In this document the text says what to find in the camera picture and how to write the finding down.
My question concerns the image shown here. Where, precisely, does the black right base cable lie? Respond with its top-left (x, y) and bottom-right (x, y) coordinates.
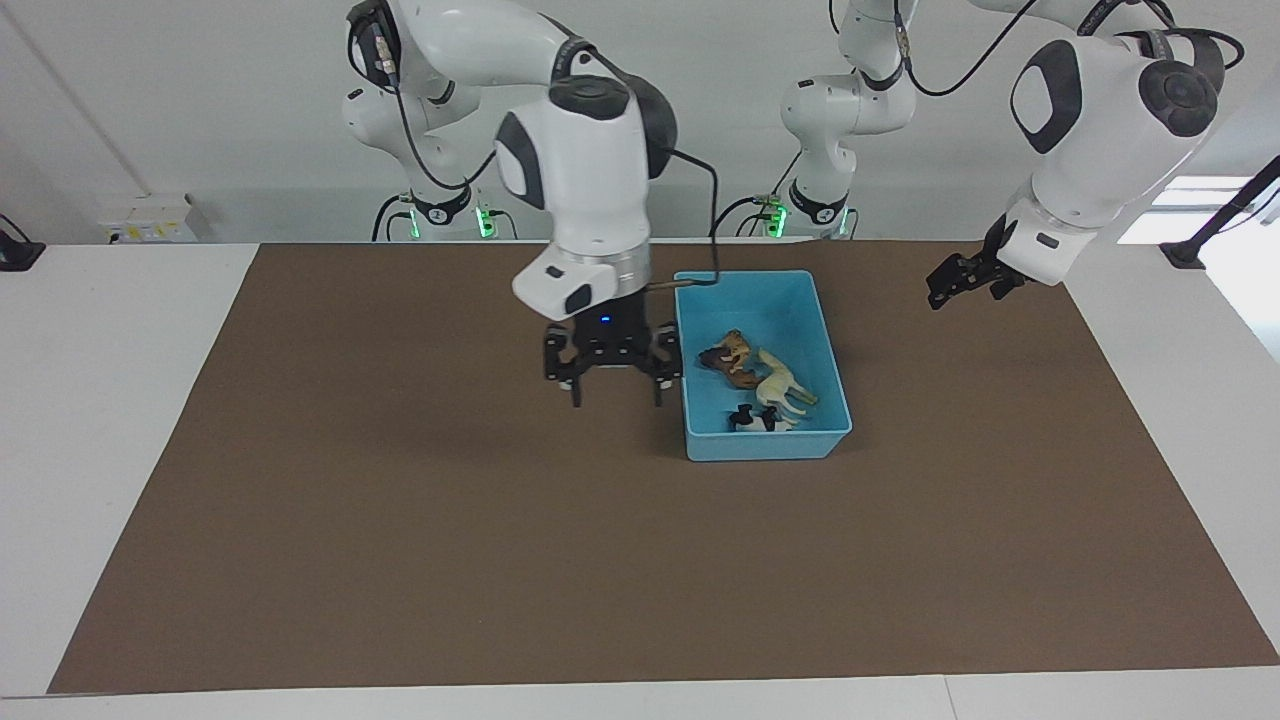
top-left (372, 193), bottom-right (417, 242)

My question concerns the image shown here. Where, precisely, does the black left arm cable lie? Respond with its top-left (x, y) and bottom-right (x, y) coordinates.
top-left (826, 0), bottom-right (1247, 98)

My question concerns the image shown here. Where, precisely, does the brown table mat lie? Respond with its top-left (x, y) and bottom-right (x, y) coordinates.
top-left (47, 240), bottom-right (1280, 695)

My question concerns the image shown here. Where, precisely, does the brown lion toy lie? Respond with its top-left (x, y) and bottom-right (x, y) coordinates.
top-left (697, 346), bottom-right (762, 391)

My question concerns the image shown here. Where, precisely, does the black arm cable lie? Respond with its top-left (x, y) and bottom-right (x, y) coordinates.
top-left (372, 20), bottom-right (722, 293)
top-left (826, 0), bottom-right (1247, 98)

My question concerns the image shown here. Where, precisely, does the white wall socket box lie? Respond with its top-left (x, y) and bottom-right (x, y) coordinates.
top-left (100, 193), bottom-right (201, 245)

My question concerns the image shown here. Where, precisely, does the black left base cable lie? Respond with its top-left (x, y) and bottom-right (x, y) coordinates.
top-left (709, 150), bottom-right (803, 239)

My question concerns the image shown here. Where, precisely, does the black white panda toy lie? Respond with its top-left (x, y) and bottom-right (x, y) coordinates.
top-left (727, 404), bottom-right (801, 434)

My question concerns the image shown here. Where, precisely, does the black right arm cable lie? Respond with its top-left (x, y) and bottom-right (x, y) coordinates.
top-left (372, 20), bottom-right (722, 293)

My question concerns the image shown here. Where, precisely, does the black base cable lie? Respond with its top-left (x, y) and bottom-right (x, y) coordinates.
top-left (709, 150), bottom-right (803, 239)
top-left (372, 193), bottom-right (417, 242)

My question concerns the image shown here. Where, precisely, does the blue plastic storage box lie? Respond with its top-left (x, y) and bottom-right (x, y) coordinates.
top-left (673, 270), bottom-right (854, 463)

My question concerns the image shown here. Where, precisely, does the cream white horse toy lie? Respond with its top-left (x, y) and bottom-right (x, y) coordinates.
top-left (755, 347), bottom-right (819, 409)

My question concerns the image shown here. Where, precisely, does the black table clamp stand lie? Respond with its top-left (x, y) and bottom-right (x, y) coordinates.
top-left (0, 215), bottom-right (46, 273)

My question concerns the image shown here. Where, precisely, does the black slanted pole stand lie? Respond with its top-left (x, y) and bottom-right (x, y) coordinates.
top-left (1160, 155), bottom-right (1280, 271)

